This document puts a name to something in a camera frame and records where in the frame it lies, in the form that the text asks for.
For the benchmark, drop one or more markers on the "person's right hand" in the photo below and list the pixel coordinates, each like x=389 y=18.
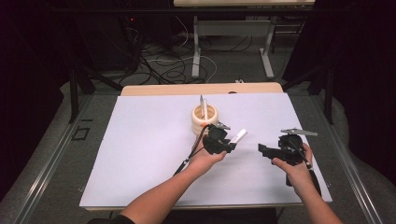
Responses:
x=297 y=174

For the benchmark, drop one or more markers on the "black metal stand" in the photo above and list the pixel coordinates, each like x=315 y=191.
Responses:
x=328 y=99
x=73 y=99

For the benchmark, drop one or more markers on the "person's left hand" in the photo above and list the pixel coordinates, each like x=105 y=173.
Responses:
x=202 y=158

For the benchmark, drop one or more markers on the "clear ballpoint pen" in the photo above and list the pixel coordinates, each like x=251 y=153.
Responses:
x=201 y=101

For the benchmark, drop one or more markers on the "person's dark clothing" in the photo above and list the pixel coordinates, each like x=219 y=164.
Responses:
x=218 y=217

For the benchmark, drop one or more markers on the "cream ringed pen holder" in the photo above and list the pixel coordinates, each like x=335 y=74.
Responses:
x=199 y=127

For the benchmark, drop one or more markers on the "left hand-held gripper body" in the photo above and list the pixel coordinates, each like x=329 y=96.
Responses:
x=216 y=140

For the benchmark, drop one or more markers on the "light wooden table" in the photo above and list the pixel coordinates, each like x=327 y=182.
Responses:
x=186 y=89

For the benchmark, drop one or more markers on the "black equipment with red light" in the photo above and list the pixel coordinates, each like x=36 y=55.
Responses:
x=106 y=46

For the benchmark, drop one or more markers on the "white-legged desk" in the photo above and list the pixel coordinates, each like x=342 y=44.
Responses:
x=230 y=28

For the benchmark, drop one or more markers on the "large white table sheet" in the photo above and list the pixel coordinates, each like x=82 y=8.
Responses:
x=140 y=140

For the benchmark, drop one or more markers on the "small white plug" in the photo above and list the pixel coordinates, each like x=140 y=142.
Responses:
x=239 y=81

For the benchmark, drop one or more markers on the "aluminium floor rail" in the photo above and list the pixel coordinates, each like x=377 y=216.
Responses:
x=46 y=174
x=348 y=165

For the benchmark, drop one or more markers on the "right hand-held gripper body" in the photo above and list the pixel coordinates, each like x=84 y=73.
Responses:
x=289 y=152

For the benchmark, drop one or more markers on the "short white tube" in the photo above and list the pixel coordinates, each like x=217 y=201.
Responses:
x=240 y=136

